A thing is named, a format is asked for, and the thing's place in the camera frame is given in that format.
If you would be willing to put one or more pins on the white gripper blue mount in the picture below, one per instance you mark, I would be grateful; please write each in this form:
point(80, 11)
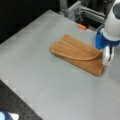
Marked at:
point(101, 43)

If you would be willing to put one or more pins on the orange-brown terry towel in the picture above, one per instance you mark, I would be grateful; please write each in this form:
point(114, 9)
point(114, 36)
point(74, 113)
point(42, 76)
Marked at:
point(79, 54)

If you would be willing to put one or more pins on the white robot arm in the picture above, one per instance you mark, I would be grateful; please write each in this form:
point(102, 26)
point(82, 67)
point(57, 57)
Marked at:
point(108, 36)

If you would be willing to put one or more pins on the small orange block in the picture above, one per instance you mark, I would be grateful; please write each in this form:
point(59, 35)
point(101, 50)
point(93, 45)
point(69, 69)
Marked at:
point(81, 26)

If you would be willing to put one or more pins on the black perforated breadboard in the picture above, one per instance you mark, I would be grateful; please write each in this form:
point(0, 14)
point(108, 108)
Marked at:
point(10, 102)

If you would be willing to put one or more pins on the blue-white object at corner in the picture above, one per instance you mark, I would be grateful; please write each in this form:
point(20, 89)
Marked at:
point(8, 116)

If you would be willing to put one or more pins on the aluminium frame rail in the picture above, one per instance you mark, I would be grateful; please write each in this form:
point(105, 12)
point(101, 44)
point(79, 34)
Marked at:
point(84, 11)

